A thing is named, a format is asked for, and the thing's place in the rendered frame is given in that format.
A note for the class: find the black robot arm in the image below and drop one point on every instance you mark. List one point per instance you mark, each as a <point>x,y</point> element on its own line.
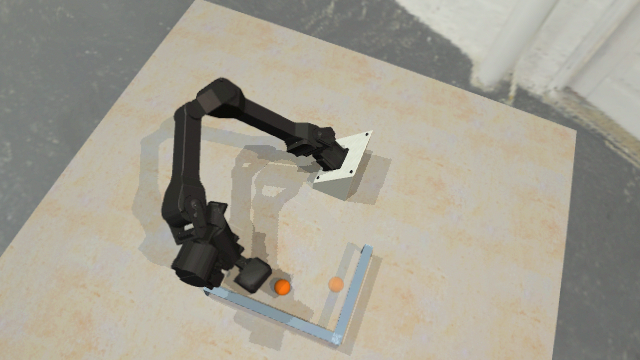
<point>185,200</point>

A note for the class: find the clear l-shaped low wall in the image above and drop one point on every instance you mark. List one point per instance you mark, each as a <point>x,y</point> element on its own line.
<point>282,324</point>

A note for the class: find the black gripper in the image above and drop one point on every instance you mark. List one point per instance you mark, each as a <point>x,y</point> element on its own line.
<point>252,274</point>

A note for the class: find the light blue l-shaped low wall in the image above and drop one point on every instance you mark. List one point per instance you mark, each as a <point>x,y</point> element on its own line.
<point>294,322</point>

